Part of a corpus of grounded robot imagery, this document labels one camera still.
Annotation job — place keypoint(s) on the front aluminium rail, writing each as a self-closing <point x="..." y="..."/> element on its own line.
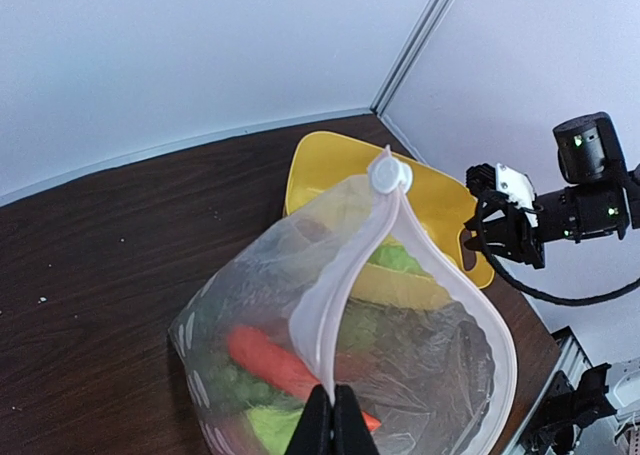
<point x="572" y="362"/>

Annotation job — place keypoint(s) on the green toy grapes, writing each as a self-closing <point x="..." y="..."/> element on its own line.
<point x="235" y="389"/>

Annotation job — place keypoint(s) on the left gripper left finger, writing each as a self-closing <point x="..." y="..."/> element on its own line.
<point x="313" y="432"/>

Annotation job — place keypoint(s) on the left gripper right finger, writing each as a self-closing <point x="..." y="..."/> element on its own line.
<point x="351" y="435"/>

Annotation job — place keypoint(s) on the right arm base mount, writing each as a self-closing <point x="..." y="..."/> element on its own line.
<point x="604" y="391"/>

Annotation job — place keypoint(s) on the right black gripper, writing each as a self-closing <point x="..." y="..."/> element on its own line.
<point x="594" y="204"/>

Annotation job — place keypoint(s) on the right metal frame post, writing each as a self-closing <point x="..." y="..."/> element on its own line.
<point x="430" y="18"/>

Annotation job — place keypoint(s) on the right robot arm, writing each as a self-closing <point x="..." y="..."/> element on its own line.
<point x="632" y="185"/>

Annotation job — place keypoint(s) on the light green toy squash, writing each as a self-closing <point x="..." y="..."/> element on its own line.
<point x="274" y="427"/>

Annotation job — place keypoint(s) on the orange toy carrot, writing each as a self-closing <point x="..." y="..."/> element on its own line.
<point x="252" y="349"/>

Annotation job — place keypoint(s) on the yellow plastic basket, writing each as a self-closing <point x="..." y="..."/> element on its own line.
<point x="441" y="205"/>

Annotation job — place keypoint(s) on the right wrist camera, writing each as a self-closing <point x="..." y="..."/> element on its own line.
<point x="501" y="179"/>

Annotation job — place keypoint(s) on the clear zip top bag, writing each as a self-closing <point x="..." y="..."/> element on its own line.
<point x="427" y="381"/>

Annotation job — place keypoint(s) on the green toy apple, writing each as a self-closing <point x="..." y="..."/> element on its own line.
<point x="396" y="258"/>

